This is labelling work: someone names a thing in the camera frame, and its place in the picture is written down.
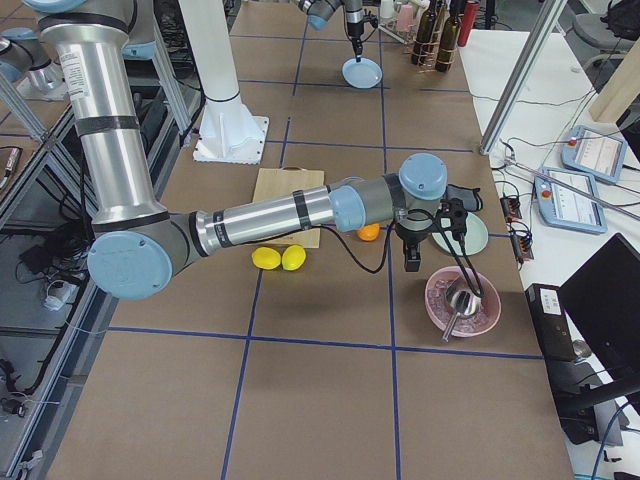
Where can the lower yellow lemon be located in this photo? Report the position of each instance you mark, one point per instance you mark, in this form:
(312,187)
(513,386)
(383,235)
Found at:
(266,258)

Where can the dark wine bottle upper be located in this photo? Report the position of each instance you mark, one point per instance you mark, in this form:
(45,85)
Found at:
(425,30)

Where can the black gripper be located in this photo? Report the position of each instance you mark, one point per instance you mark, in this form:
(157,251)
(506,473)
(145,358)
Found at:
(354,29)
(413,234)

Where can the black computer monitor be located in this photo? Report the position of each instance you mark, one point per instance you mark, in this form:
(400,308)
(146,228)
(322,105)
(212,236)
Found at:
(602,300)

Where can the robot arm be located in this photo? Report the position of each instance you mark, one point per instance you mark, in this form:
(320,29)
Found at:
(319,12)
(140,246)

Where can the pink bowl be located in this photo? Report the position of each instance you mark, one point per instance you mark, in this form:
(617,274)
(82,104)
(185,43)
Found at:
(440,312)

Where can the upper yellow lemon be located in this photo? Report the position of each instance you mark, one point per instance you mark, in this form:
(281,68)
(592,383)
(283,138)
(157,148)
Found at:
(293,258)

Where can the dark wine bottle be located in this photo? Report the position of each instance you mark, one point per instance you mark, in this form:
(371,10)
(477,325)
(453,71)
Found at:
(448,38)
(425,30)

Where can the far teach pendant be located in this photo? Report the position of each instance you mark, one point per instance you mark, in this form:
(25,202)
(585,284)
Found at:
(591,151)

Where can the dark wine bottle lower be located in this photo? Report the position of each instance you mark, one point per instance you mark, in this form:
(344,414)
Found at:
(448,38)

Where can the light blue plate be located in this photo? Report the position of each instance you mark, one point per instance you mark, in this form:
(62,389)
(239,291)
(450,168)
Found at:
(362,73)

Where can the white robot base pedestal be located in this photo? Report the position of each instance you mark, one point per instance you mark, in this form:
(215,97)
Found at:
(228,132)

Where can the near teach pendant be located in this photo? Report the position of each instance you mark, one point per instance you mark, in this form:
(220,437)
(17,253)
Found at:
(563,208)

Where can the copper wire bottle rack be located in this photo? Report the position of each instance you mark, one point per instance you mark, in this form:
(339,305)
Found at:
(432,46)

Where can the black computer box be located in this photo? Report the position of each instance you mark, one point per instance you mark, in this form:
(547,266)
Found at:
(550,322)

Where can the yellow lemon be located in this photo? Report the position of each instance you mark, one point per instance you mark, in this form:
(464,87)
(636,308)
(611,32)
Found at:
(293,258)
(266,258)

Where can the light green plate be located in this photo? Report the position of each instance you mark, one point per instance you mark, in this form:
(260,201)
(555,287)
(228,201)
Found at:
(476,237)

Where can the bamboo cutting board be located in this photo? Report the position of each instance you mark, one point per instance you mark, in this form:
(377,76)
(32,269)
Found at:
(273,183)

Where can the teach pendant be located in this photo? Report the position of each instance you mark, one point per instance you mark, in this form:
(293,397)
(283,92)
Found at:
(563,208)
(591,151)

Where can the aluminium frame post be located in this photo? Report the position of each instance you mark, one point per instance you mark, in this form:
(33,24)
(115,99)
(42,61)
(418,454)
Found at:
(535,42)

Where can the orange fruit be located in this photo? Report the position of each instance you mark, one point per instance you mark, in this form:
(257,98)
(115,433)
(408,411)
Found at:
(369,233)

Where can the folded grey cloth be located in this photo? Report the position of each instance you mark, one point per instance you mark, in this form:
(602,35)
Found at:
(470,197)

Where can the metal scoop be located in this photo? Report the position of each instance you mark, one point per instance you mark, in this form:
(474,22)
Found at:
(464,304)

